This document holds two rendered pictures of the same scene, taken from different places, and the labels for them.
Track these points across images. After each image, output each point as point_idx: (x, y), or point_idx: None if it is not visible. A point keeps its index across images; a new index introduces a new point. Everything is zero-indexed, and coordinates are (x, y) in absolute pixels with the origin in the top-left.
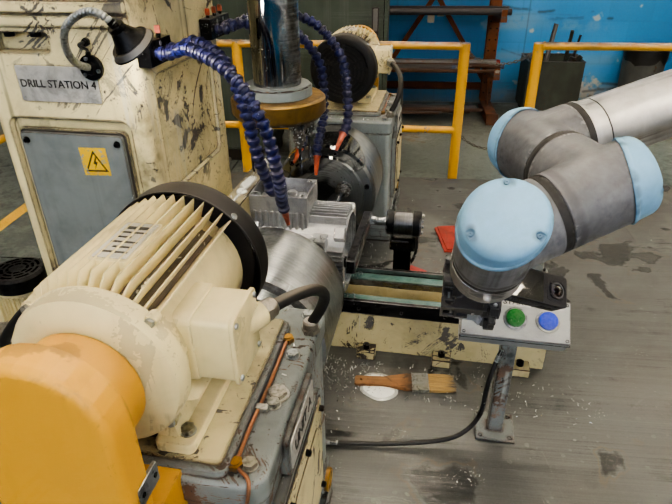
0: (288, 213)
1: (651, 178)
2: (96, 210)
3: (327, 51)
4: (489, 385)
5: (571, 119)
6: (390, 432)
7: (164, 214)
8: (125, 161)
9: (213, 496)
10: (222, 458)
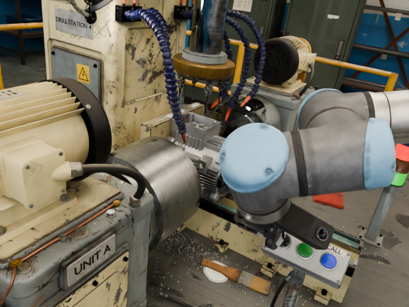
0: (184, 134)
1: (382, 153)
2: None
3: (266, 47)
4: (277, 295)
5: (357, 102)
6: (206, 304)
7: (36, 90)
8: (98, 77)
9: None
10: (6, 256)
